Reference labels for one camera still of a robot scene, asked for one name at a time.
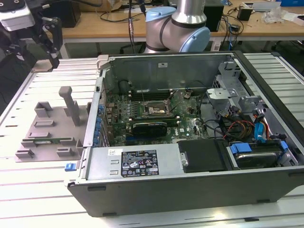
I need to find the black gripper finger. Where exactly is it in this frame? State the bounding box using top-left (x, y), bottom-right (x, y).
top-left (42, 16), bottom-right (64, 69)
top-left (4, 38), bottom-right (27, 57)

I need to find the CPU socket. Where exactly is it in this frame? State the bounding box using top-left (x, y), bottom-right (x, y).
top-left (142, 101), bottom-right (171, 116)

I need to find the black computer tower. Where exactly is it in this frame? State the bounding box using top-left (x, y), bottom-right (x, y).
top-left (30, 0), bottom-right (81, 29)

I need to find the wooden desk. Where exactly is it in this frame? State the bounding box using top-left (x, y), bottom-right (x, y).
top-left (30, 4), bottom-right (304, 45)

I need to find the grey case release latch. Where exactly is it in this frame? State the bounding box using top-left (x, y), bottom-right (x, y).
top-left (96, 54), bottom-right (112, 70)

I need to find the cardboard box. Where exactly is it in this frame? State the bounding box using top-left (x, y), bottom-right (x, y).
top-left (105, 0), bottom-right (133, 12)

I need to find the grey parts rack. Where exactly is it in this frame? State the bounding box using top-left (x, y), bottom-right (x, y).
top-left (14, 85), bottom-right (92, 163)

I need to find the thin metal locking lever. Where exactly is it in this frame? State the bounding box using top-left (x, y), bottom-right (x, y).
top-left (140, 84), bottom-right (147, 105)
top-left (171, 99), bottom-right (185, 113)

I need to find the metal socket cover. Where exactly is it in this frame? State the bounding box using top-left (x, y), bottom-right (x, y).
top-left (166, 89), bottom-right (179, 106)

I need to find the black graphics card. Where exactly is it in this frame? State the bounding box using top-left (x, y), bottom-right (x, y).
top-left (132, 121), bottom-right (168, 137)

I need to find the silver power supply unit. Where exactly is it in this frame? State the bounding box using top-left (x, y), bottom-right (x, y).
top-left (86, 143), bottom-right (188, 180)

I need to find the green motherboard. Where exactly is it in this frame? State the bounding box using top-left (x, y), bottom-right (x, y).
top-left (104, 89), bottom-right (207, 147)

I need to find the tall black box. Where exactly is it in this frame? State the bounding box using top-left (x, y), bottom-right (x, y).
top-left (204, 3), bottom-right (225, 33)

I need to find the silver metal drive cage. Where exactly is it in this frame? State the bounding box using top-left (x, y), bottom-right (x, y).
top-left (206, 61), bottom-right (264, 117)

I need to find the black power adapter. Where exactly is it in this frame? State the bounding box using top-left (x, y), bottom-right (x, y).
top-left (237, 7), bottom-right (252, 21)

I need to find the black drive bay cover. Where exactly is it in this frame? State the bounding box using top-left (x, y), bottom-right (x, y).
top-left (177, 139), bottom-right (232, 173)

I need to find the open black PC case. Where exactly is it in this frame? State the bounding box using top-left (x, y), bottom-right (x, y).
top-left (67, 49), bottom-right (304, 218)

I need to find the clear plastic bag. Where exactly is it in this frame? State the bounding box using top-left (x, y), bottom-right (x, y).
top-left (263, 6), bottom-right (285, 24)

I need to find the hard disk with blue carrier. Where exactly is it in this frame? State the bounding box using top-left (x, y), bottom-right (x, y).
top-left (227, 140), bottom-right (289, 170)

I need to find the blue box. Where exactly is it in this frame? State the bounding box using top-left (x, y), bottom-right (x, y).
top-left (280, 0), bottom-right (304, 8)

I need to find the white flat box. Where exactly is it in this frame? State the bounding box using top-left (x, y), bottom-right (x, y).
top-left (282, 11), bottom-right (304, 26)

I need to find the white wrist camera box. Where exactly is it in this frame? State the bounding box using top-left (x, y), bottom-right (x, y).
top-left (0, 0), bottom-right (32, 32)

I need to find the blue card retainer bracket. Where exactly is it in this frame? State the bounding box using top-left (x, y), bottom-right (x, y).
top-left (93, 104), bottom-right (105, 146)

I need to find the black wire bundle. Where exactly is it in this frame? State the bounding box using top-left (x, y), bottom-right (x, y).
top-left (199, 94), bottom-right (230, 139)

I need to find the red and yellow wire bundle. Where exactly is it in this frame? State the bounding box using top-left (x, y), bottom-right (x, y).
top-left (227, 120), bottom-right (254, 140)

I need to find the blue flat wire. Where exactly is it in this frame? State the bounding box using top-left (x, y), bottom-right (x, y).
top-left (253, 111), bottom-right (270, 143)

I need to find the orange flat wire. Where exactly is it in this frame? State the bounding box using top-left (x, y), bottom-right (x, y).
top-left (264, 117), bottom-right (272, 141)

